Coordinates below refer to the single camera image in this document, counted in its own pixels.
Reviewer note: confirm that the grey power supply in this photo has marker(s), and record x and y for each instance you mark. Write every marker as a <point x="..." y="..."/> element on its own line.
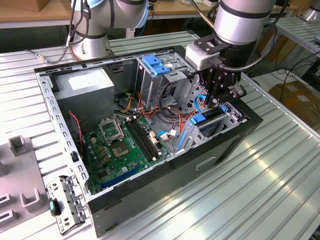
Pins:
<point x="85" y="100"/>

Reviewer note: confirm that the black PC case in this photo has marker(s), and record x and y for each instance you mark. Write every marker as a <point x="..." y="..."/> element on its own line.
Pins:
<point x="162" y="190"/>

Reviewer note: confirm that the green motherboard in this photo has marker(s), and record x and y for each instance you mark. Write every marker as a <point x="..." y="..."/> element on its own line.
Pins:
<point x="125" y="162"/>

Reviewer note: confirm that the black clip with teal tab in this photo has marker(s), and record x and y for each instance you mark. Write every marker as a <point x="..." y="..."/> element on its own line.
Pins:
<point x="56" y="208"/>

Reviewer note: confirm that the grey parts rack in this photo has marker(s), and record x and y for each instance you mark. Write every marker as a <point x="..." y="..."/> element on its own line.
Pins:
<point x="20" y="175"/>

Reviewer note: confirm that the grey metal drive cage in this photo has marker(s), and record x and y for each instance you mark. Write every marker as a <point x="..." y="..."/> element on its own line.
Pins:
<point x="150" y="85"/>

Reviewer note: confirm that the hard disk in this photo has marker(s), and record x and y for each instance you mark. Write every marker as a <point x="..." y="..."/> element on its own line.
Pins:
<point x="197" y="119"/>

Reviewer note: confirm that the CPU socket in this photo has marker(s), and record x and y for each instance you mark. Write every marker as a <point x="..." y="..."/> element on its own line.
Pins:
<point x="120" y="150"/>

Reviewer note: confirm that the flat cardboard box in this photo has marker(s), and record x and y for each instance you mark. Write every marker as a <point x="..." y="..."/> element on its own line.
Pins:
<point x="295" y="100"/>

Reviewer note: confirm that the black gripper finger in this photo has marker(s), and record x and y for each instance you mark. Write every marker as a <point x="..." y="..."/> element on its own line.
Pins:
<point x="231" y="91"/>
<point x="213" y="87"/>

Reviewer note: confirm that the grey metal disk bay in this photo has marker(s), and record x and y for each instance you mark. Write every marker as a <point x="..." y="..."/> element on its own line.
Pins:
<point x="197" y="138"/>

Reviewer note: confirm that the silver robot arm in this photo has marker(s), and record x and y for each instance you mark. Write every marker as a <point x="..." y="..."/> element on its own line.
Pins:
<point x="240" y="22"/>

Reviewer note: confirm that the black RAM slot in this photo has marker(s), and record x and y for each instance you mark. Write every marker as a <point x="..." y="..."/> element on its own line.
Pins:
<point x="140" y="141"/>
<point x="146" y="137"/>

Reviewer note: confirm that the blue expansion slot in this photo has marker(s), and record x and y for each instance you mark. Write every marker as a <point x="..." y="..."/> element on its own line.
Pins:
<point x="118" y="178"/>

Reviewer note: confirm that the metal slot bracket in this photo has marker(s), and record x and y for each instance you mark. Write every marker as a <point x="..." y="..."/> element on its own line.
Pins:
<point x="75" y="197"/>

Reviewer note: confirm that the blue plastic drive latch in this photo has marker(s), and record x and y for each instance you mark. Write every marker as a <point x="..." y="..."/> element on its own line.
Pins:
<point x="153" y="66"/>

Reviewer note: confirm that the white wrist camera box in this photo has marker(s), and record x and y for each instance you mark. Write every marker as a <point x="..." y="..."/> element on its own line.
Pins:
<point x="200" y="57"/>

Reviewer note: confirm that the metal slat side table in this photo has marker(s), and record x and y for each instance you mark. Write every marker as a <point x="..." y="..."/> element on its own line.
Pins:
<point x="297" y="32"/>

